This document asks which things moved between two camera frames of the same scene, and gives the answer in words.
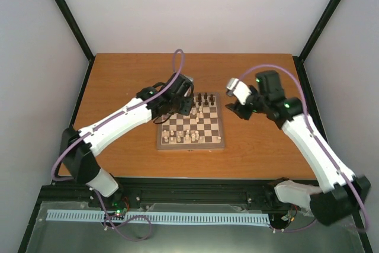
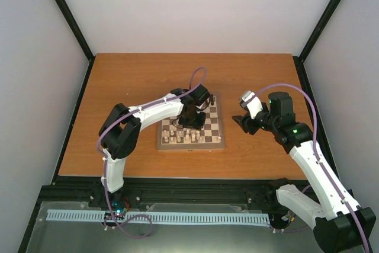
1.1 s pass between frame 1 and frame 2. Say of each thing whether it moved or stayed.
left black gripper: moved
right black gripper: moved
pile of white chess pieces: stayed
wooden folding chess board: stayed
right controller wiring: stayed
